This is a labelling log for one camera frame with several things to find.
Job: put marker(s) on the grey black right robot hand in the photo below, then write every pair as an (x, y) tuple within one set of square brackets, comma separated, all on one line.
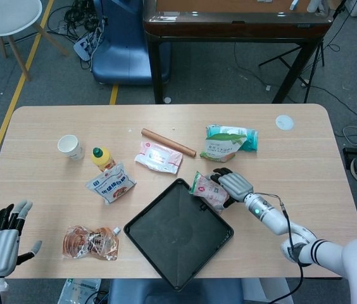
[(235, 185)]

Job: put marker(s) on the pink snack packet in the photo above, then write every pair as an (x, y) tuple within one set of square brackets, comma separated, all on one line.
[(208, 190)]

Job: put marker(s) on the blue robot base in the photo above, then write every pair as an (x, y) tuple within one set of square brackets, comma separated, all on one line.
[(124, 54)]

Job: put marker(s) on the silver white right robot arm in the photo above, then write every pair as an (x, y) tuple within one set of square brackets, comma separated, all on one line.
[(267, 215)]

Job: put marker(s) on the green teal snack bags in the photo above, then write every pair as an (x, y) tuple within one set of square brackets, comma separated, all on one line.
[(251, 137)]

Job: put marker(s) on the pink wet wipes pack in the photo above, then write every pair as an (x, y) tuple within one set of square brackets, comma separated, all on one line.
[(158, 158)]

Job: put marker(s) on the black plastic tray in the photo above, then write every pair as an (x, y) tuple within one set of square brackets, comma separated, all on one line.
[(172, 240)]

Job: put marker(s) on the green white corn starch bag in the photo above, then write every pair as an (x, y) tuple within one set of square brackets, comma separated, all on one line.
[(222, 147)]

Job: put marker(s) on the white round table grommet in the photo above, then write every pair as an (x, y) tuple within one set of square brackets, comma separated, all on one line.
[(284, 122)]

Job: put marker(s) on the wooden rolling pin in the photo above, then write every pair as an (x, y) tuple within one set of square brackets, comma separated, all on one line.
[(166, 141)]

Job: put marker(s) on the clear plastic bag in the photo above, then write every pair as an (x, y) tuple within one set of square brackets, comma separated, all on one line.
[(80, 289)]

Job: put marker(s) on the clear bag of bread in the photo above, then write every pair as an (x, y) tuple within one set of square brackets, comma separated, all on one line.
[(90, 244)]

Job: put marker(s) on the white floor disc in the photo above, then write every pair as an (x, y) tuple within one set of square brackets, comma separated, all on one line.
[(168, 100)]

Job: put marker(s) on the white castor sugar bag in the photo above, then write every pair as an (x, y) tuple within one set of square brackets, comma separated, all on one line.
[(112, 187)]

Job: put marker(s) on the black tripod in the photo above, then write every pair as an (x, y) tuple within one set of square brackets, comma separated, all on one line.
[(292, 74)]

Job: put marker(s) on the white paper cup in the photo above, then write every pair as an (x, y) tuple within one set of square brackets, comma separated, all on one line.
[(71, 149)]

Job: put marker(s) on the yellow bottle green cap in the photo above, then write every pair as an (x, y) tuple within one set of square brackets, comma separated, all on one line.
[(102, 160)]

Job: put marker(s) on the dark wood mahjong table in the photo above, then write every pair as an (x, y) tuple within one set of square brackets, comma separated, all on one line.
[(229, 30)]

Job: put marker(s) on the white power strip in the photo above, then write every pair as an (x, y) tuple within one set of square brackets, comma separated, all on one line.
[(83, 47)]

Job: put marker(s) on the white plastic chair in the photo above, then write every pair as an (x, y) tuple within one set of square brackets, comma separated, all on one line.
[(4, 16)]

